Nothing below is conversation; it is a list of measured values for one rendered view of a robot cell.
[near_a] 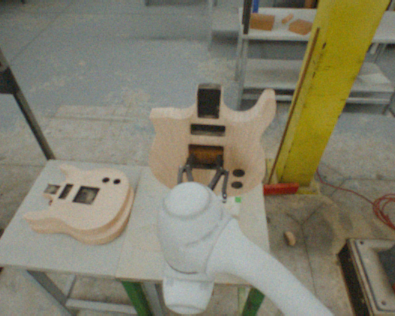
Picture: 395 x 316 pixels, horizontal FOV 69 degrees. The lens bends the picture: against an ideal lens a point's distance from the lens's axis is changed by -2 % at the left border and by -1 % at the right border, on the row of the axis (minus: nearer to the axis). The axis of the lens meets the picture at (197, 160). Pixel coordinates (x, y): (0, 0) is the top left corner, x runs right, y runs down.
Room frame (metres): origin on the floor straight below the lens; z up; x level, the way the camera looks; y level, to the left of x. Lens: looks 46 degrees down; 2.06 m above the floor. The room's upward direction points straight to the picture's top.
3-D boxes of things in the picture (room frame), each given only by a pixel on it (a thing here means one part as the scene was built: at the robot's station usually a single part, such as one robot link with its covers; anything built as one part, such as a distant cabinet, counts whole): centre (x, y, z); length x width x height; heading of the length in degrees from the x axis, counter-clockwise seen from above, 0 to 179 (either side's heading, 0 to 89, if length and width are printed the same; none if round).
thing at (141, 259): (0.72, 0.00, 0.55); 0.62 x 0.58 x 0.76; 87
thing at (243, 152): (0.61, -0.03, 1.47); 0.35 x 0.04 x 0.40; 84
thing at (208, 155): (0.60, -0.02, 1.46); 0.10 x 0.03 x 0.05; 84
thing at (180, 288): (0.25, 0.02, 1.47); 0.16 x 0.11 x 0.13; 173
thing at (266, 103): (0.60, -0.16, 1.63); 0.07 x 0.04 x 0.09; 84
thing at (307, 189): (1.77, -0.87, 0.02); 0.40 x 0.40 x 0.02; 87
